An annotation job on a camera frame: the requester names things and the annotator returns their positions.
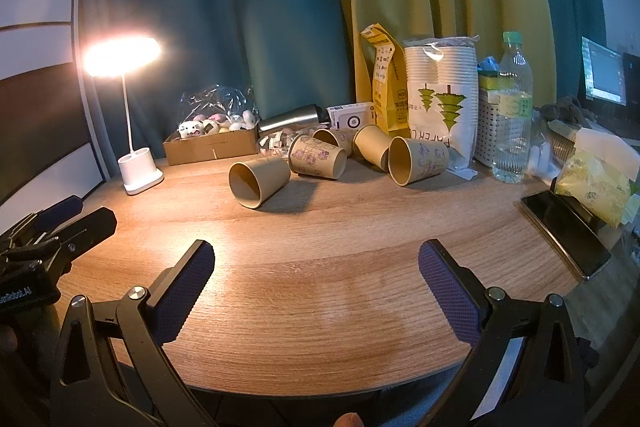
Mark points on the yellow tissue pack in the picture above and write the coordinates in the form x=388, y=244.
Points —
x=599, y=187

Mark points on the flower printed paper cup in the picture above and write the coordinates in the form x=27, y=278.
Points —
x=312, y=157

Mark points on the small clear candy bag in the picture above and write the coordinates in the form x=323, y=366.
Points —
x=277, y=143

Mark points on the stainless steel thermos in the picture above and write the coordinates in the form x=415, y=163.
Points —
x=295, y=119

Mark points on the clear bag of toys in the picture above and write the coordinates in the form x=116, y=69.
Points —
x=216, y=109

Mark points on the lying paper cup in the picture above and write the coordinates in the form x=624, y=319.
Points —
x=337, y=137
x=411, y=160

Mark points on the rear lying paper cup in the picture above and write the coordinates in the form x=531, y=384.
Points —
x=337, y=137

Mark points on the yellow paper bag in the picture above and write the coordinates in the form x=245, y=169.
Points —
x=389, y=82

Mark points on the black smartphone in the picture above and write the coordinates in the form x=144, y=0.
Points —
x=568, y=233

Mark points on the clear water bottle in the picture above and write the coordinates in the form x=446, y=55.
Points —
x=514, y=111

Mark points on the cardboard box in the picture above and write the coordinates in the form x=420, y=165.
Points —
x=212, y=146

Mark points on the teal curtain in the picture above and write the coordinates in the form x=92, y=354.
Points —
x=286, y=53

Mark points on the white perforated basket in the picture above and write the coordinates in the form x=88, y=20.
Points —
x=489, y=87

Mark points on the white desk lamp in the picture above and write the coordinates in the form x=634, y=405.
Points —
x=117, y=58

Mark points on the plain brown paper cup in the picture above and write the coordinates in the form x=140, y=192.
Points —
x=252, y=182

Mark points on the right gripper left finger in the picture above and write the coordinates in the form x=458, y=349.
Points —
x=110, y=367

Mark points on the packaged paper cup stack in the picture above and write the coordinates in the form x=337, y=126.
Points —
x=443, y=93

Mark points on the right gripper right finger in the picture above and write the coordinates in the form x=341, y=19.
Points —
x=523, y=368

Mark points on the operator fingertip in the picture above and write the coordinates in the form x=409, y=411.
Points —
x=349, y=420

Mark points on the right lying paper cup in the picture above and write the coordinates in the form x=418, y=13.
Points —
x=411, y=160

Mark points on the middle brown paper cup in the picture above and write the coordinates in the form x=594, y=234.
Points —
x=372, y=144

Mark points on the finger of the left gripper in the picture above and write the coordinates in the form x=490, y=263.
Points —
x=42, y=222
x=59, y=250

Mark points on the computer monitor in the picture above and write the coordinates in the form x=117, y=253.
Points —
x=604, y=73

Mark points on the small white printed box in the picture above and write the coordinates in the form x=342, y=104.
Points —
x=351, y=116

